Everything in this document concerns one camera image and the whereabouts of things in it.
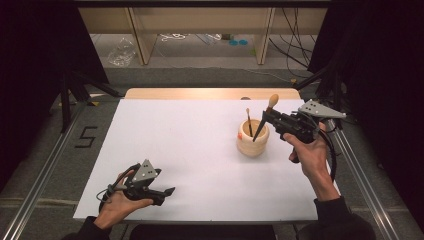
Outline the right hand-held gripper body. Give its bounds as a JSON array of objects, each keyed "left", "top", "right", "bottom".
[{"left": 271, "top": 98, "right": 348, "bottom": 145}]

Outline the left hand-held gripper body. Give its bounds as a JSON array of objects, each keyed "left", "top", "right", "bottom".
[{"left": 114, "top": 159, "right": 167, "bottom": 207}]

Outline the black makeup brush oval head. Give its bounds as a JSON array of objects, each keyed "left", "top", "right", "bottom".
[{"left": 252, "top": 93, "right": 280, "bottom": 143}]

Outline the black makeup brush round head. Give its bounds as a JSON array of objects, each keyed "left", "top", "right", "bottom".
[{"left": 245, "top": 107, "right": 255, "bottom": 138}]

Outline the cream ribbed brush holder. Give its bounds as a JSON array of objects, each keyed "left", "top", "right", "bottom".
[{"left": 236, "top": 118, "right": 270, "bottom": 158}]

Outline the person's right hand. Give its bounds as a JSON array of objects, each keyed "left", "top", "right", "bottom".
[{"left": 282, "top": 121, "right": 332, "bottom": 184}]

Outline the person's left hand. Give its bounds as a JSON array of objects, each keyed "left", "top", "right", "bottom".
[{"left": 94, "top": 170, "right": 155, "bottom": 232}]

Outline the white table mat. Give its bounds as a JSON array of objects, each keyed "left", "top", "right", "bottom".
[{"left": 72, "top": 98, "right": 342, "bottom": 224}]

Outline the black metal stand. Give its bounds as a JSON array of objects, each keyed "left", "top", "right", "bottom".
[
  {"left": 293, "top": 61, "right": 345, "bottom": 131},
  {"left": 57, "top": 64, "right": 122, "bottom": 134}
]

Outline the wooden table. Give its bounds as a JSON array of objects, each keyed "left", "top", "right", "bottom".
[{"left": 124, "top": 87, "right": 302, "bottom": 101}]

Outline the black curtain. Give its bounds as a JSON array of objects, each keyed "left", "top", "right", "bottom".
[
  {"left": 0, "top": 0, "right": 111, "bottom": 194},
  {"left": 306, "top": 0, "right": 424, "bottom": 231}
]

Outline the light wooden shelf unit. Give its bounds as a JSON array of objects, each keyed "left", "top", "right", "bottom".
[{"left": 78, "top": 7, "right": 329, "bottom": 66}]

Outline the clear plastic bag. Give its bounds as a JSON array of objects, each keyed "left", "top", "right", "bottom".
[{"left": 106, "top": 37, "right": 138, "bottom": 68}]

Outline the right hand-held gripper cable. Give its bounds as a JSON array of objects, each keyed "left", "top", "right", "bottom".
[{"left": 316, "top": 126, "right": 338, "bottom": 183}]

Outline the hand-held gripper cable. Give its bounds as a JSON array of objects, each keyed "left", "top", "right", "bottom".
[
  {"left": 96, "top": 162, "right": 142, "bottom": 205},
  {"left": 316, "top": 126, "right": 338, "bottom": 183}
]

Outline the left hand-held gripper cable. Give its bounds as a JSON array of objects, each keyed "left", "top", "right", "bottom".
[{"left": 96, "top": 162, "right": 142, "bottom": 205}]

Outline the bundle of black cables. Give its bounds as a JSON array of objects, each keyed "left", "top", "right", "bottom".
[{"left": 268, "top": 7, "right": 318, "bottom": 70}]

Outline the aluminium rail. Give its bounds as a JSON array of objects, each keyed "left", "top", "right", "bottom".
[
  {"left": 0, "top": 99, "right": 88, "bottom": 240},
  {"left": 324, "top": 116, "right": 402, "bottom": 240}
]

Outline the white cord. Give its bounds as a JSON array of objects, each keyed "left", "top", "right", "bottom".
[{"left": 158, "top": 32, "right": 188, "bottom": 43}]

